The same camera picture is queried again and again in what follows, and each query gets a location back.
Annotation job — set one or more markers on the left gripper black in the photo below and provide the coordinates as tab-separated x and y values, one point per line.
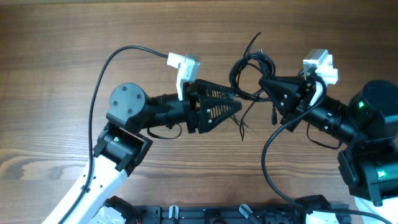
198	115

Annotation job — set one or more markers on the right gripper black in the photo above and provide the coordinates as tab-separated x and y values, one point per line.
294	90

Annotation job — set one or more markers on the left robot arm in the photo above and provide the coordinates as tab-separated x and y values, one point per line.
120	147

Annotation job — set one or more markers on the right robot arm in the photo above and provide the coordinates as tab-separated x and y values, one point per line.
368	126

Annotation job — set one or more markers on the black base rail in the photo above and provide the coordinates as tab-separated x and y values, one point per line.
277	213

